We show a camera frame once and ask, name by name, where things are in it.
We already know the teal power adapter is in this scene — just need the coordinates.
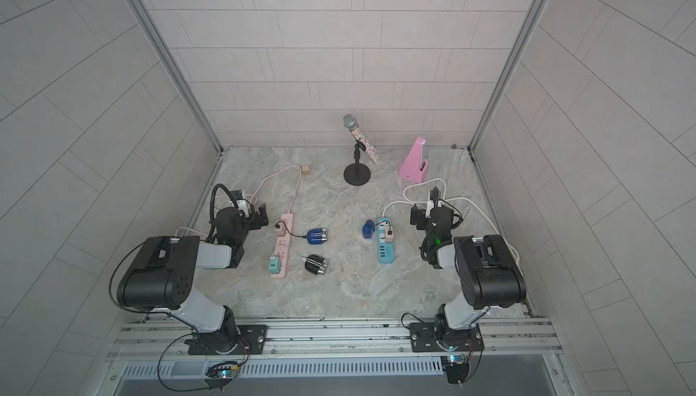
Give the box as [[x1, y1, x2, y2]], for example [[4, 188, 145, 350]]
[[268, 255, 281, 275]]

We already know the black electric shaver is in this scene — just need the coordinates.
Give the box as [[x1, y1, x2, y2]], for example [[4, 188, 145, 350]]
[[304, 255, 328, 276]]

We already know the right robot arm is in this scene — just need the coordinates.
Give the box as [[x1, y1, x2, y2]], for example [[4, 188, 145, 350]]
[[408, 205, 527, 356]]

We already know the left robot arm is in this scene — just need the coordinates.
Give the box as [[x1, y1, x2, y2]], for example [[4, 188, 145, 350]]
[[108, 183, 269, 355]]

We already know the small blue electric shaver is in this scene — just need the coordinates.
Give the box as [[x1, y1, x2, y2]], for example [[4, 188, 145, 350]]
[[362, 220, 375, 240]]

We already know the beige power adapter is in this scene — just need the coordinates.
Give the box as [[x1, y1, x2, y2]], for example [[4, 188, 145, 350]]
[[275, 220, 287, 237]]

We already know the pink power strip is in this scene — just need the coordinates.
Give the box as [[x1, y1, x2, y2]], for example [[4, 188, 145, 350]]
[[270, 213, 294, 278]]

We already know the pink power adapter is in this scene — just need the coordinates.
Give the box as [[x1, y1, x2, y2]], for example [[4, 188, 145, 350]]
[[384, 229, 394, 243]]

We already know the teal power strip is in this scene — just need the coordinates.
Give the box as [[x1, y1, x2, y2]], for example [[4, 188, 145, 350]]
[[375, 218, 395, 264]]

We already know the pink metronome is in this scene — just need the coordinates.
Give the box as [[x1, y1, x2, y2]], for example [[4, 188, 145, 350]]
[[399, 137, 430, 184]]

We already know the black microphone stand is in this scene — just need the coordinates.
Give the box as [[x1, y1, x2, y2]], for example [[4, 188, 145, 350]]
[[344, 142, 371, 187]]

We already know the glitter microphone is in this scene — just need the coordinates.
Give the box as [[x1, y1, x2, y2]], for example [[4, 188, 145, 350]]
[[343, 114, 382, 165]]

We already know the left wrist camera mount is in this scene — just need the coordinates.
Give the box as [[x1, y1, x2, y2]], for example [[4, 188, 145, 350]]
[[228, 189, 253, 218]]

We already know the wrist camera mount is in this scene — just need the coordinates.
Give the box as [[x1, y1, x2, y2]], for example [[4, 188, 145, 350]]
[[228, 189, 253, 218], [425, 187, 440, 218]]

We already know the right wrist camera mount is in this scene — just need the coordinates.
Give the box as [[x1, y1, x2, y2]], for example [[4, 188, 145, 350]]
[[425, 187, 440, 218]]

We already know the white power strip cord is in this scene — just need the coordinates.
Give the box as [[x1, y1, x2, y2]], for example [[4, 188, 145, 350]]
[[381, 177, 523, 288]]

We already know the pink power strip cord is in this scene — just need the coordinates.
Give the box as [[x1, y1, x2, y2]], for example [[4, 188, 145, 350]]
[[173, 163, 304, 238]]

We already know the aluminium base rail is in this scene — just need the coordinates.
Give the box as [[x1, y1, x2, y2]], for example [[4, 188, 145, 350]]
[[106, 318, 563, 361]]

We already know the left corner aluminium post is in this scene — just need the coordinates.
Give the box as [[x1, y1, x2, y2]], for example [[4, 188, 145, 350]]
[[125, 0, 224, 156]]

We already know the corner aluminium post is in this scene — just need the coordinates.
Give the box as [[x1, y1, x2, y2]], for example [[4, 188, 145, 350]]
[[468, 0, 548, 162], [125, 0, 224, 156]]

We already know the right corner aluminium post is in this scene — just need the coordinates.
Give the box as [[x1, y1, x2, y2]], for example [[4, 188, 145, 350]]
[[468, 0, 548, 162]]

